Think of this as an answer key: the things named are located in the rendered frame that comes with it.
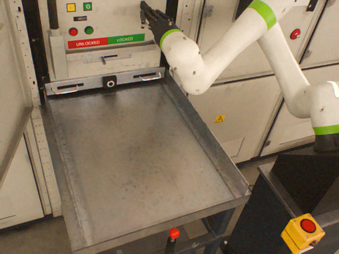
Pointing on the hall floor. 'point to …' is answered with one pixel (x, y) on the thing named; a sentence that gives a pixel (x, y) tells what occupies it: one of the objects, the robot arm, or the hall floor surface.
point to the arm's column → (270, 226)
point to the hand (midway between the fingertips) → (145, 8)
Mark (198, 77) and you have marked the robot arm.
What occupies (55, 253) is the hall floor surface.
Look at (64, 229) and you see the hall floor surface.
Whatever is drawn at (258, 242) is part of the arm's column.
